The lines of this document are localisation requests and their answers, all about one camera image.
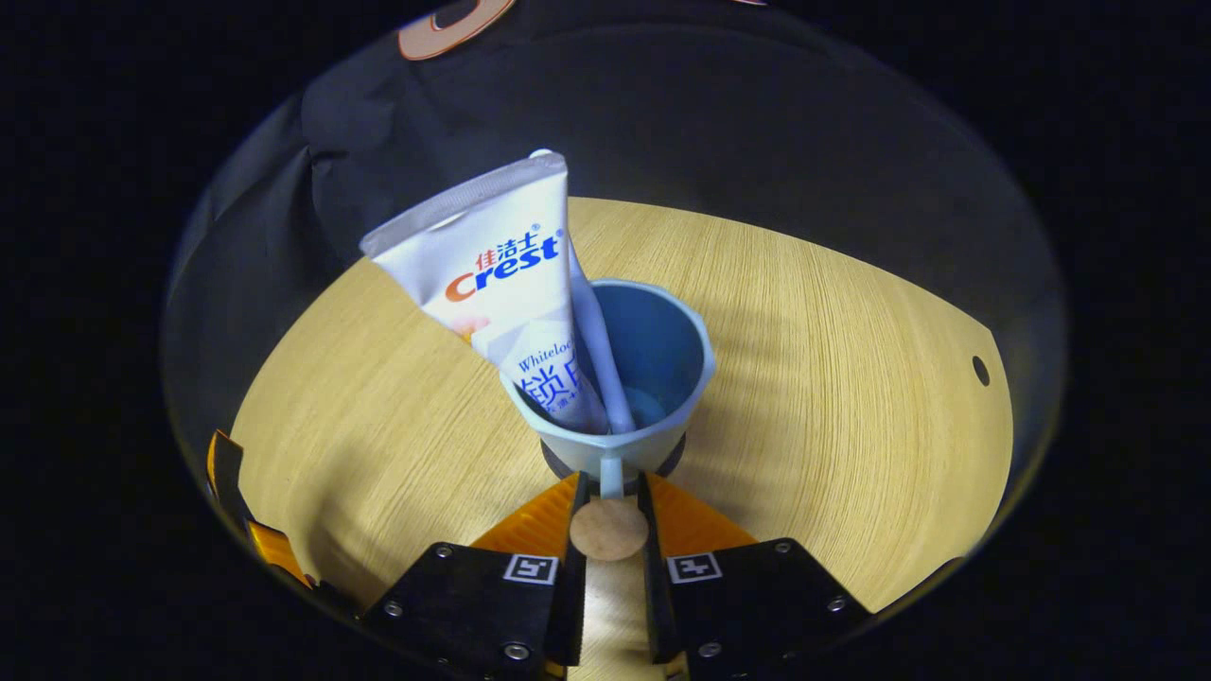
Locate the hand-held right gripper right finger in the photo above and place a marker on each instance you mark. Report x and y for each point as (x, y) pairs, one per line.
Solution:
(757, 605)

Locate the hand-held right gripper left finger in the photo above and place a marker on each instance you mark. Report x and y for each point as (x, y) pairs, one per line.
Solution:
(464, 605)

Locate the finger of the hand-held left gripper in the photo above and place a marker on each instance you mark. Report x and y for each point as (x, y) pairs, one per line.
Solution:
(232, 492)

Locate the white toothbrush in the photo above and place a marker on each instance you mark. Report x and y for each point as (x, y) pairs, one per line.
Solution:
(601, 350)

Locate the white toothpaste tube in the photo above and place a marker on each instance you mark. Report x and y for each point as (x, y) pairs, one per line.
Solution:
(492, 274)

